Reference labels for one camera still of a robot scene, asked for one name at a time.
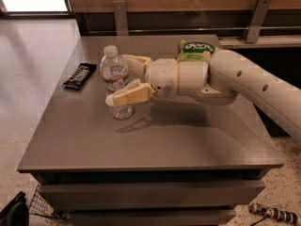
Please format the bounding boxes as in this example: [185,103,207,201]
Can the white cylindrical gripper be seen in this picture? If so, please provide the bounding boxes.
[105,54,179,106]

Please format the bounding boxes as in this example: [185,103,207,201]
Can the green snack bag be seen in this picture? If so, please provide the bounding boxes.
[177,40,220,62]

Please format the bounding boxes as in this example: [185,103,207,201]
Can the clear plastic water bottle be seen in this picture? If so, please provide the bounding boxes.
[100,45,134,120]

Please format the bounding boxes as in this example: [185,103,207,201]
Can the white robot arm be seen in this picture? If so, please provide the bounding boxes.
[105,50,301,142]

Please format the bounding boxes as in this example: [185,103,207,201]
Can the grey drawer cabinet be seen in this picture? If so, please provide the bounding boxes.
[17,34,284,226]

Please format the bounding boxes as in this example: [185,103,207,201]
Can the black candy bar wrapper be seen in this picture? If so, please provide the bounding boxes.
[62,63,97,90]

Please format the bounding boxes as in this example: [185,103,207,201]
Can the black wire mesh basket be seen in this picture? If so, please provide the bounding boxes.
[29,185,68,219]

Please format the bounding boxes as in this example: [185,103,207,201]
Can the black white striped handle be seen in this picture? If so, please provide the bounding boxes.
[248,202,301,226]

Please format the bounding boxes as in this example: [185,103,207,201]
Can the horizontal metal rail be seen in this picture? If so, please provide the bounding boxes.
[87,25,301,35]

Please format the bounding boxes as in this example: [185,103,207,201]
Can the left metal wall bracket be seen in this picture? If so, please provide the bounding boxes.
[113,0,129,36]

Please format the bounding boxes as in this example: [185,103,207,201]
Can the right metal wall bracket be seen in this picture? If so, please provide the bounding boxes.
[243,0,272,43]

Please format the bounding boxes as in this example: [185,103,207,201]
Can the black object bottom left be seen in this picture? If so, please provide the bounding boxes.
[0,191,29,226]

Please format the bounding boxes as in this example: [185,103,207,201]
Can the metal wall bracket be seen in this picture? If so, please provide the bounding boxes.
[243,0,272,43]
[113,0,129,36]

